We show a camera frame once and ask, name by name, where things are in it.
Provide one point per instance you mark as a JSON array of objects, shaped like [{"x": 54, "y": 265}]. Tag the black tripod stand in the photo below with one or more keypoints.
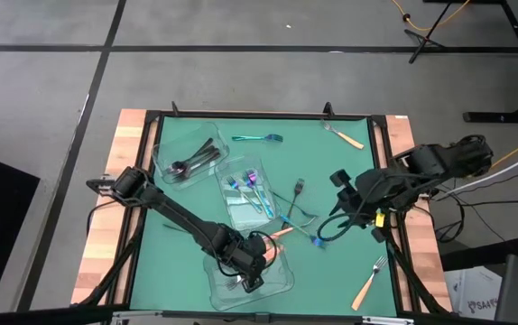
[{"x": 429, "y": 31}]

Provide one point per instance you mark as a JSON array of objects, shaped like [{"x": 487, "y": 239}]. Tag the clear plastic bin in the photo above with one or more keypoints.
[
  {"x": 281, "y": 289},
  {"x": 173, "y": 144},
  {"x": 236, "y": 219}
]

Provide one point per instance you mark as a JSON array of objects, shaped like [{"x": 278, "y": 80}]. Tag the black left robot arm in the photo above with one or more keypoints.
[{"x": 173, "y": 212}]

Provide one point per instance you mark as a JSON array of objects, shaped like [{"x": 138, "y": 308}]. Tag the black frame bracket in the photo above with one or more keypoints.
[
  {"x": 329, "y": 109},
  {"x": 175, "y": 109}
]

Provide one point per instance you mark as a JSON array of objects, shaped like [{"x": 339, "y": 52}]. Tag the black table frame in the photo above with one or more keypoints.
[{"x": 241, "y": 114}]

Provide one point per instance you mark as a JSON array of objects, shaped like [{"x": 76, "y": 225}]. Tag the right wooden side board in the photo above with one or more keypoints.
[{"x": 396, "y": 128}]

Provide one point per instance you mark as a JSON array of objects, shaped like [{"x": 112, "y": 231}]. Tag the black stand frame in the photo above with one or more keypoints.
[{"x": 502, "y": 116}]

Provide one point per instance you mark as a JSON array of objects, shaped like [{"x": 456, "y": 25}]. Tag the silver metal bracket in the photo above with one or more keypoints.
[
  {"x": 137, "y": 314},
  {"x": 385, "y": 320}
]

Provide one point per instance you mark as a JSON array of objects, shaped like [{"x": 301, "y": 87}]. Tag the white printed box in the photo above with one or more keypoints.
[{"x": 471, "y": 293}]

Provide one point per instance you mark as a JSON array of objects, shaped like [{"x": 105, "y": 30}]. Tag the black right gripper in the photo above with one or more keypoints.
[{"x": 385, "y": 189}]

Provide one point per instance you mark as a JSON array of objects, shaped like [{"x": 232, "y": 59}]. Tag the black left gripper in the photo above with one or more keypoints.
[{"x": 238, "y": 257}]

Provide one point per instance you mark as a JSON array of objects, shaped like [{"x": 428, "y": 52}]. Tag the white conduit strip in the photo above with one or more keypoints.
[{"x": 511, "y": 164}]

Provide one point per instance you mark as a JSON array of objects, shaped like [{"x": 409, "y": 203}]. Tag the green table mat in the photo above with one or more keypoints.
[{"x": 322, "y": 153}]

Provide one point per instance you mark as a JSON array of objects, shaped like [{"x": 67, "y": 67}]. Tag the left wooden side board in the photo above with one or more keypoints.
[{"x": 128, "y": 124}]

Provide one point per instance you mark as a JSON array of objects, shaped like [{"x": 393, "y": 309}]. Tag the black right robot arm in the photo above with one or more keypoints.
[{"x": 444, "y": 158}]

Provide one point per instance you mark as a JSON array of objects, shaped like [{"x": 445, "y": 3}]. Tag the wooden side board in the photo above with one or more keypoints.
[
  {"x": 396, "y": 128},
  {"x": 128, "y": 124}
]

